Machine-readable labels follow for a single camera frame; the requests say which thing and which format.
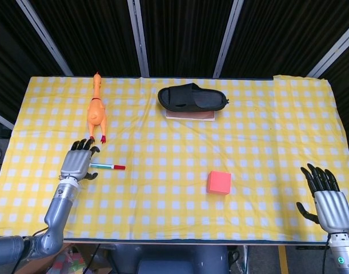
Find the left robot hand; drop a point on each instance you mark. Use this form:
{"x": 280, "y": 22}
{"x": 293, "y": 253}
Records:
{"x": 75, "y": 165}

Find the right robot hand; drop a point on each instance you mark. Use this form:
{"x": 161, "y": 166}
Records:
{"x": 332, "y": 210}

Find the teal and red marker pen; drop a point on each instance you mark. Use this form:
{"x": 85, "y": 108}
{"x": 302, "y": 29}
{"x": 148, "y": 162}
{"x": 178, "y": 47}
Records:
{"x": 108, "y": 166}

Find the pink cube block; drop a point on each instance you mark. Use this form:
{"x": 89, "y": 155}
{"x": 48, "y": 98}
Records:
{"x": 219, "y": 182}

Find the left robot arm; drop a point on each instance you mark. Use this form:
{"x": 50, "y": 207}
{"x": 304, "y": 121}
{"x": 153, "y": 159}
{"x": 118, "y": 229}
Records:
{"x": 61, "y": 202}

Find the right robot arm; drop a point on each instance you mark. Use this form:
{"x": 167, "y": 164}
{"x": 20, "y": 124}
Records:
{"x": 342, "y": 254}

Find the orange rubber chicken toy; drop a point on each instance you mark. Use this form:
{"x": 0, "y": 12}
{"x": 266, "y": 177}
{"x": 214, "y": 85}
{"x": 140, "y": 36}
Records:
{"x": 96, "y": 112}

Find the yellow floor tape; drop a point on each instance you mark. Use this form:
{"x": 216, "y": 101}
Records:
{"x": 283, "y": 259}

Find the colourful foam blocks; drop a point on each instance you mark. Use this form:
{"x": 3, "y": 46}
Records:
{"x": 71, "y": 262}

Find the brown cardboard box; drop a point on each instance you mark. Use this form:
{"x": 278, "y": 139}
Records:
{"x": 44, "y": 266}

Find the brown flat pad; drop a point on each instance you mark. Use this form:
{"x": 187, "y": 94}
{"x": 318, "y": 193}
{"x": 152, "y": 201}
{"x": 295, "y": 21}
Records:
{"x": 191, "y": 115}

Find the black slide slipper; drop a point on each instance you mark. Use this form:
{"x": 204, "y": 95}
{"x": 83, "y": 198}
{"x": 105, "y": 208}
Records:
{"x": 188, "y": 98}

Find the yellow checked tablecloth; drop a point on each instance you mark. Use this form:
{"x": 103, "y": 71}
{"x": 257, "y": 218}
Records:
{"x": 220, "y": 142}

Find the dark blue robot torso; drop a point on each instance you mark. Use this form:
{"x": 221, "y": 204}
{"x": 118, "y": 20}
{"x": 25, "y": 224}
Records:
{"x": 182, "y": 264}

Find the grey metal frame post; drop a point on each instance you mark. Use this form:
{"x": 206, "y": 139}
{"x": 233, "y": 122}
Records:
{"x": 1, "y": 119}
{"x": 138, "y": 37}
{"x": 228, "y": 37}
{"x": 45, "y": 37}
{"x": 331, "y": 51}

